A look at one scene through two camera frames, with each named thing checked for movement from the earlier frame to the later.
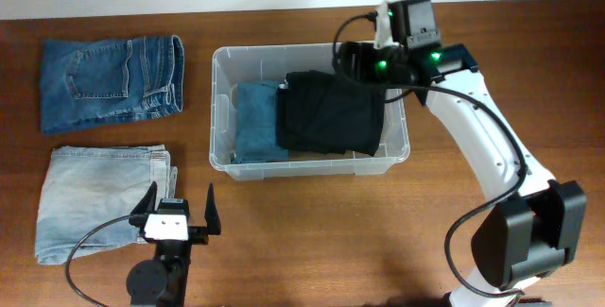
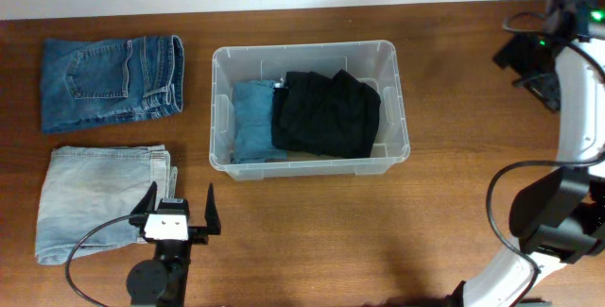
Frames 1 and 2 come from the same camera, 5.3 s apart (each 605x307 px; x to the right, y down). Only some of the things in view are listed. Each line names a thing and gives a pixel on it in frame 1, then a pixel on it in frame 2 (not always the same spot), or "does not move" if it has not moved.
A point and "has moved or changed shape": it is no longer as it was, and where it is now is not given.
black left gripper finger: x=211 y=214 does not move
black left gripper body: x=181 y=250 does not move
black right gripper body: x=364 y=63 -> x=515 y=55
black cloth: x=343 y=116 has moved or changed shape
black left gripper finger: x=148 y=202 does not move
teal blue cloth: x=256 y=137 does not move
